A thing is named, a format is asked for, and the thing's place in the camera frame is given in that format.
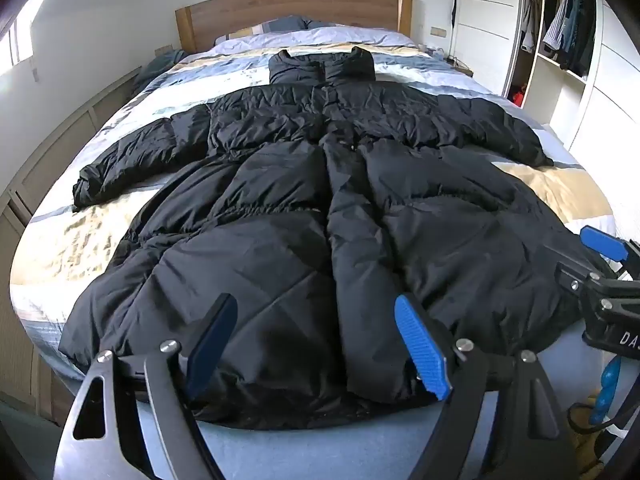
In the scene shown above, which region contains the black cable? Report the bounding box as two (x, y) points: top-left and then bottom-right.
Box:
(567, 400), (631, 438)

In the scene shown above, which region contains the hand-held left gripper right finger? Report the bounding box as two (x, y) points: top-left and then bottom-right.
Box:
(394, 294), (576, 480)

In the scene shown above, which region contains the black puffer coat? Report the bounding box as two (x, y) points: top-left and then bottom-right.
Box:
(59, 46), (593, 431)

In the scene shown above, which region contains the wooden headboard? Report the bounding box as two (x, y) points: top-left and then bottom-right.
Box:
(175, 0), (414, 53)

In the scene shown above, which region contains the bed with striped duvet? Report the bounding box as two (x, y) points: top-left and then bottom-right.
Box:
(10, 27), (616, 480)

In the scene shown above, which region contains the blue plastic object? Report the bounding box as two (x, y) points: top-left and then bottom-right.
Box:
(590, 357), (623, 426)

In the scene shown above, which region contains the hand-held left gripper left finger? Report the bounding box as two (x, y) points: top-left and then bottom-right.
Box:
(54, 292), (238, 480)

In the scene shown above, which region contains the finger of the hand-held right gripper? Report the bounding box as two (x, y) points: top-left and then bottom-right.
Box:
(557, 260), (608, 311)
(580, 226), (640, 266)

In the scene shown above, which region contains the white wardrobe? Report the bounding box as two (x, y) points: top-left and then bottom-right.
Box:
(452, 0), (640, 161)

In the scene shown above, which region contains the wooden wall panel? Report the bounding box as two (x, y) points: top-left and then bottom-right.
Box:
(0, 67), (143, 421)

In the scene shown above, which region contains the row of hanging clothes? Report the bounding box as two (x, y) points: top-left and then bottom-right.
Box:
(520, 0), (598, 78)

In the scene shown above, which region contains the window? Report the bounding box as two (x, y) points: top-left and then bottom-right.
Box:
(0, 10), (36, 66)

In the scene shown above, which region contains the blue-grey cloth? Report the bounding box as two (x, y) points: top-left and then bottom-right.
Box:
(132, 49), (188, 96)

